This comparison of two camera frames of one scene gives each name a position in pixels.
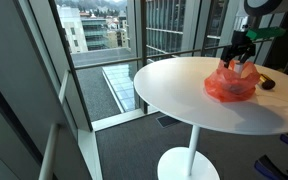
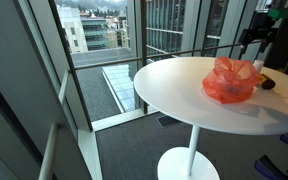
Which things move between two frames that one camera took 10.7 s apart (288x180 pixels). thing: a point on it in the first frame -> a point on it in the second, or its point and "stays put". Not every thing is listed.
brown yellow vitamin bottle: x=267 y=83 stays put
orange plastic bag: x=225 y=85 stays put
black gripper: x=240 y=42 -> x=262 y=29
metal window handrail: x=170 y=54 stays put
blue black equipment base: x=270 y=169 stays put
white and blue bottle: x=238 y=67 -> x=258 y=65
